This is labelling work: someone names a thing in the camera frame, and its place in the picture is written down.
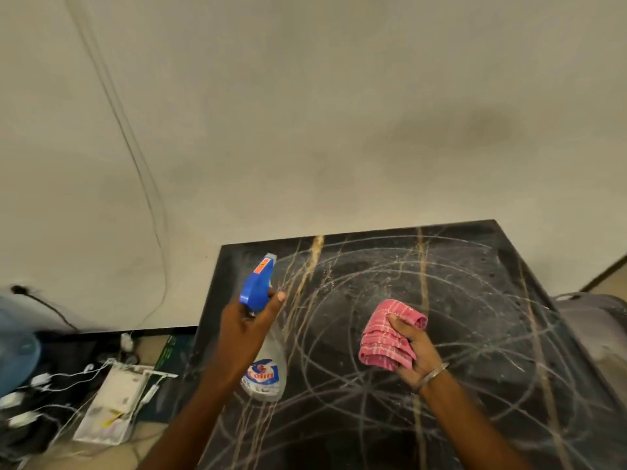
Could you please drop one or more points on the person's right hand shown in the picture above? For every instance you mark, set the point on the person's right hand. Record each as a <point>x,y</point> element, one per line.
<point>420,354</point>

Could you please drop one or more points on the person's left hand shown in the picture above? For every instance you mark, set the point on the person's left hand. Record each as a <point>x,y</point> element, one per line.
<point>240,342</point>

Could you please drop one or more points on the person's right thumb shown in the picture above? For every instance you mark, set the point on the person's right thumb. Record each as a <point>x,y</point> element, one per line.
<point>400,324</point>

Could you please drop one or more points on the person's left thumb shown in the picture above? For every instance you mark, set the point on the person's left thumb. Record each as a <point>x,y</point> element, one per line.
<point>273,306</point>

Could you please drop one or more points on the pink checked cloth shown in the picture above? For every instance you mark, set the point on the pink checked cloth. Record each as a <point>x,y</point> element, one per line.
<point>384,340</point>

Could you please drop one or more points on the spray bottle with blue trigger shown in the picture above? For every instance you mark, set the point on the spray bottle with blue trigger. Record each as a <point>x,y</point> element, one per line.
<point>267,371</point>

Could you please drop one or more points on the person's right forearm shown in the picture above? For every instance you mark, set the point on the person's right forearm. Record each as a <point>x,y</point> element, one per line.
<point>470,425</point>

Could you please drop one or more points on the person's left forearm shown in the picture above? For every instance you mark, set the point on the person's left forearm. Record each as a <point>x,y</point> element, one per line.
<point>188,425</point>

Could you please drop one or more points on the silver wrist bangle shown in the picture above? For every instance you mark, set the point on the silver wrist bangle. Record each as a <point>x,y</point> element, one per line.
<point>431,375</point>

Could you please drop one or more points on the dark green box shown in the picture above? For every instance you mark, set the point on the dark green box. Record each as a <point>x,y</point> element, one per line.
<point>169,354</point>

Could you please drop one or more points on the white flat box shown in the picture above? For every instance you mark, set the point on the white flat box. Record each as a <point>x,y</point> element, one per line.
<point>115,401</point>

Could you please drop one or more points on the grey padded seat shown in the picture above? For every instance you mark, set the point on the grey padded seat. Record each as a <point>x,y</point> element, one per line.
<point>595,332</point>

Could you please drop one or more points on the white charger adapter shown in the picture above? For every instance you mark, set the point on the white charger adapter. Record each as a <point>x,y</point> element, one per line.
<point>40,379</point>
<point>11,400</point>
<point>22,418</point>

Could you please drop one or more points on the blue water jug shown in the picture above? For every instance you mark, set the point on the blue water jug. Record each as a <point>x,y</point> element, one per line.
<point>17,347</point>

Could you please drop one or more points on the white wall plug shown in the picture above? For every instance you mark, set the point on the white wall plug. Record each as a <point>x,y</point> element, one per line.
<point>127,342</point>

